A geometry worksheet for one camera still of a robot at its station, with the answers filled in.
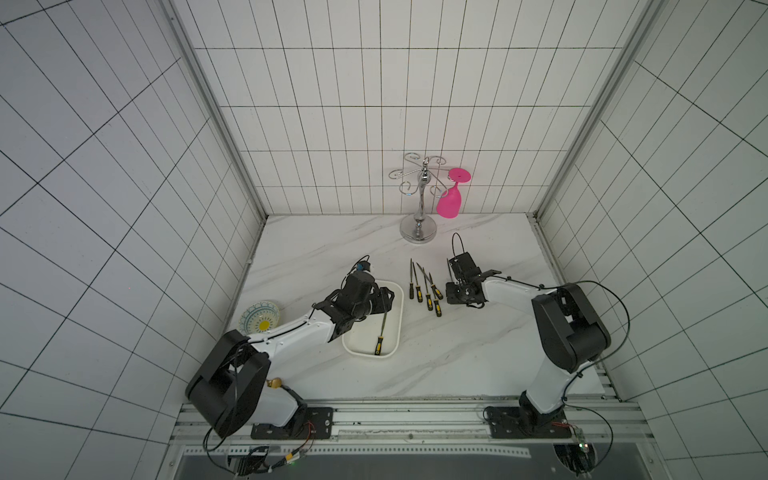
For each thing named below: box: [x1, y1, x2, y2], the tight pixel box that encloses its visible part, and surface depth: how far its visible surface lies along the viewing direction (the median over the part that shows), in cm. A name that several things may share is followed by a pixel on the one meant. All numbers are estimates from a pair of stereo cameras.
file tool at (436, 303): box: [428, 272, 442, 317], surface depth 94 cm
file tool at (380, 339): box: [374, 312, 387, 356], surface depth 87 cm
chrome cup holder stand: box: [389, 152, 449, 244], surface depth 102 cm
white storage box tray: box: [342, 280, 404, 358], surface depth 89 cm
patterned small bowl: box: [238, 301, 280, 334], surface depth 92 cm
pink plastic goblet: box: [436, 168, 471, 219], surface depth 102 cm
